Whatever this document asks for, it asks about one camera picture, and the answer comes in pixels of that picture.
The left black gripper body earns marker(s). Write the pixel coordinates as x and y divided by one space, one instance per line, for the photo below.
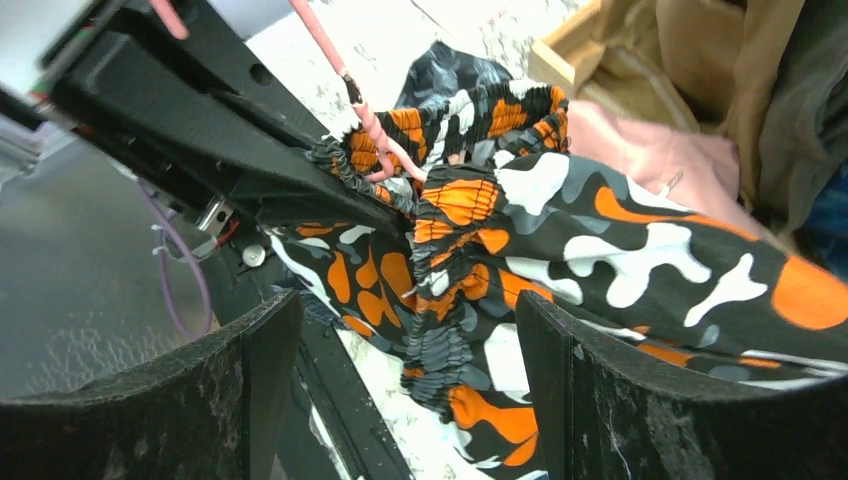
201 119

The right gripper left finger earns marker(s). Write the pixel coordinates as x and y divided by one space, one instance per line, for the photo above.
211 409

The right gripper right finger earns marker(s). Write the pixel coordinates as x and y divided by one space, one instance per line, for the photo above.
606 410

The pink wire hanger taken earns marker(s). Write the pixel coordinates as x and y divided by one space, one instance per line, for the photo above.
388 150

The orange camouflage shorts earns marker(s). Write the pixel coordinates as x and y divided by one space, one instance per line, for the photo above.
504 208

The dark leaf print shorts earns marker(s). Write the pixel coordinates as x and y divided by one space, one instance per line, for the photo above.
441 72

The pink shorts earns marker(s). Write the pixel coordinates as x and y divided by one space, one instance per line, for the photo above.
697 171

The blue patterned hanging shorts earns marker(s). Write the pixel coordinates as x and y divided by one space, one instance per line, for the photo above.
824 233

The dark green hanging shorts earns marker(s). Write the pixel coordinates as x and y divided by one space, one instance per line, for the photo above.
804 137

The brown hanging shorts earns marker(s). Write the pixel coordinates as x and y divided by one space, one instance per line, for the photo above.
702 66

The wooden clothes rack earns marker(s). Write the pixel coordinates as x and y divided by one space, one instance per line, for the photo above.
569 55

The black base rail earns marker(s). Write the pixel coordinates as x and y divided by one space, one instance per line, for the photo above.
333 427

